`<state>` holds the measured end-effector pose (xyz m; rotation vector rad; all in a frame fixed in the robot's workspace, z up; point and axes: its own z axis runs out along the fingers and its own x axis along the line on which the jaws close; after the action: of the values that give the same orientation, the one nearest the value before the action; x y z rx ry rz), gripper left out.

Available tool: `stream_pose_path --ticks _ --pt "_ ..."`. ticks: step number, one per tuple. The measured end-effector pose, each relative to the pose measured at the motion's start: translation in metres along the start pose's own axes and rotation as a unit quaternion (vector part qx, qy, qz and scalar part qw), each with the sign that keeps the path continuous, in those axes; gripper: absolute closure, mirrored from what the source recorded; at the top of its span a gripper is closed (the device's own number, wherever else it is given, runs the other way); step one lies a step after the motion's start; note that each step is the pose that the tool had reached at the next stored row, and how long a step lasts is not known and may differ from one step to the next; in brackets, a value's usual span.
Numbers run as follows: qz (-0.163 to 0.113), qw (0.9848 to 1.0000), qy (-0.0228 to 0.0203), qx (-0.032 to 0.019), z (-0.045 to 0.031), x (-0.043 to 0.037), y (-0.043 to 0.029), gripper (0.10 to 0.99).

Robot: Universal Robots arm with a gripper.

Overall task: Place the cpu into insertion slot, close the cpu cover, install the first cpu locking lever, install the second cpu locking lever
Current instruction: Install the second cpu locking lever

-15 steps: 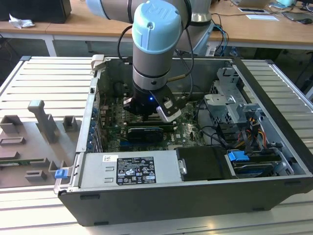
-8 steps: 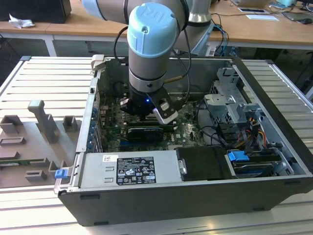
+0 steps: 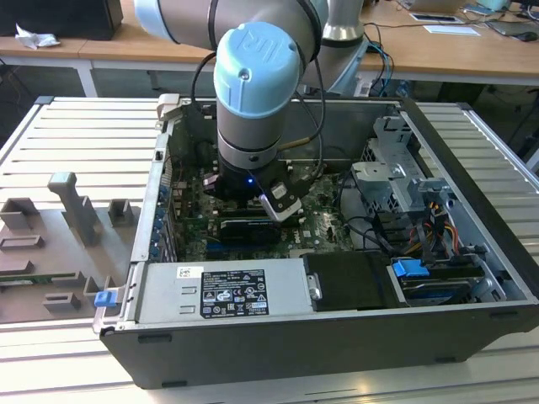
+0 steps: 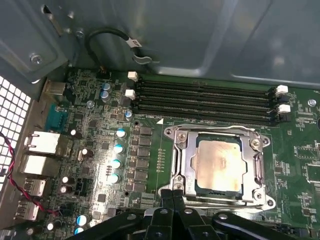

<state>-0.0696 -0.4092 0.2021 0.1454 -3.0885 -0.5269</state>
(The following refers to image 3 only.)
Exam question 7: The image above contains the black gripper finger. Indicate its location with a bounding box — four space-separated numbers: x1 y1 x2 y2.
201 174 223 199

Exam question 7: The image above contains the black graphics card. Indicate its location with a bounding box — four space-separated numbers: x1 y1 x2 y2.
218 216 282 248

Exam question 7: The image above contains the green motherboard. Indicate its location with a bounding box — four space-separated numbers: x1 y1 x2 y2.
168 162 359 260

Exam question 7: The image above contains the grey power supply unit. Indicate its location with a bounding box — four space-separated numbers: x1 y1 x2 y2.
136 258 317 325

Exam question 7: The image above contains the metal drive cage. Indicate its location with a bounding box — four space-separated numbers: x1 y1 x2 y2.
349 115 456 216

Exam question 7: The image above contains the black plastic shroud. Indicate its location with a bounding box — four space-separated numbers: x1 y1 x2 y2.
302 252 406 313

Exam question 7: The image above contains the wooden desk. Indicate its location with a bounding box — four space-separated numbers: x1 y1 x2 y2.
0 35 93 98
78 0 539 88

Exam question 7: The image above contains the grey parts rack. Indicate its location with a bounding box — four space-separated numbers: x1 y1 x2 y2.
0 170 142 325

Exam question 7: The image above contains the open black PC case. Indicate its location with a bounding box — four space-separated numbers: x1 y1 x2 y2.
99 93 539 391

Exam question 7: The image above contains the hard disk in blue carrier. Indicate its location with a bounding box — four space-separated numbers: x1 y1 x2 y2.
390 258 485 307

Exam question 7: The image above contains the green RAM stick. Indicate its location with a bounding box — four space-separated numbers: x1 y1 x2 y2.
0 273 79 285

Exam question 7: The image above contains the black computer box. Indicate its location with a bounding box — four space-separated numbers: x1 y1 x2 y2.
0 0 125 42

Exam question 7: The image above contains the crumpled white paper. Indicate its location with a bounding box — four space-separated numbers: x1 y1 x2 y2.
14 23 61 51

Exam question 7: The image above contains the beige laptop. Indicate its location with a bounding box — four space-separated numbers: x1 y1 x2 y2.
398 0 464 13

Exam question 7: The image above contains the white paper sheet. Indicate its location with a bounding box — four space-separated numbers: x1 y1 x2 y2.
423 24 482 37

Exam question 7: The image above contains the turquoise desk object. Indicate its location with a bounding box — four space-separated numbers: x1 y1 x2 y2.
475 0 513 12

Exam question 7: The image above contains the dark flat pad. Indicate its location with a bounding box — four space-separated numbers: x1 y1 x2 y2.
486 19 539 37

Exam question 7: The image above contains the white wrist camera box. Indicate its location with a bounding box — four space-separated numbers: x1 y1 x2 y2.
257 179 303 223

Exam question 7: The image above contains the light grey case handle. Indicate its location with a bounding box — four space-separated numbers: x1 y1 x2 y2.
156 93 187 125

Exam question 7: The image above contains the coloured power wire bundle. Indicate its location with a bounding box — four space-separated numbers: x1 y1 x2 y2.
414 201 461 258

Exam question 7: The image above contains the grey desk cable hatch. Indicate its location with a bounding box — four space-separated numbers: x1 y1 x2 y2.
410 12 461 24

